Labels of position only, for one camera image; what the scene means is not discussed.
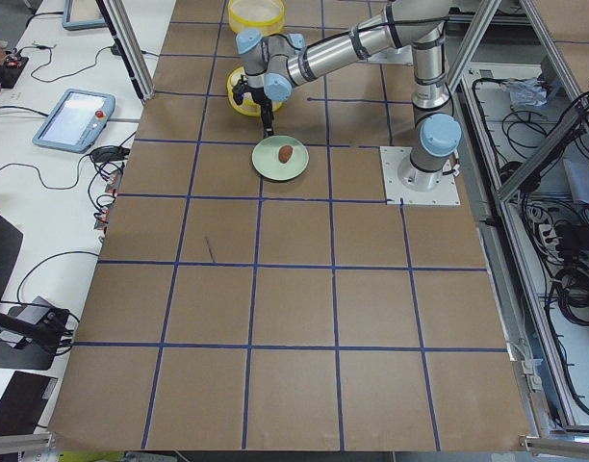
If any teach pendant near plate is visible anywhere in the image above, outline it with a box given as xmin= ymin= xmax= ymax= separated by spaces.
xmin=32 ymin=89 xmax=115 ymax=153

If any yellow steamer far from plate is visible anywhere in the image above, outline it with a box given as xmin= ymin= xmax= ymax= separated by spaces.
xmin=227 ymin=0 xmax=286 ymax=36

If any yellow steamer near plate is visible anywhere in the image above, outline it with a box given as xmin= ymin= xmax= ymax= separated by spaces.
xmin=226 ymin=65 xmax=261 ymax=117

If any brown bun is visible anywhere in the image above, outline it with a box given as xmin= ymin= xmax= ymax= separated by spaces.
xmin=278 ymin=144 xmax=294 ymax=164

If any aluminium frame post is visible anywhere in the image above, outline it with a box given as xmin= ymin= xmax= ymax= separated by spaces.
xmin=96 ymin=0 xmax=155 ymax=102

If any brown grid table mat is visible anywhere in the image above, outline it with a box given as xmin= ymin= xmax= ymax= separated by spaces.
xmin=49 ymin=1 xmax=528 ymax=451

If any black power adapter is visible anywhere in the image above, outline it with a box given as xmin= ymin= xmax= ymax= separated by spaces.
xmin=90 ymin=145 xmax=130 ymax=164

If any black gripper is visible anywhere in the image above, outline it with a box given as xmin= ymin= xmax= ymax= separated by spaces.
xmin=233 ymin=76 xmax=274 ymax=139

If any light green plate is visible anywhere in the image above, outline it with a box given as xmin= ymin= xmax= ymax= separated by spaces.
xmin=251 ymin=135 xmax=309 ymax=181

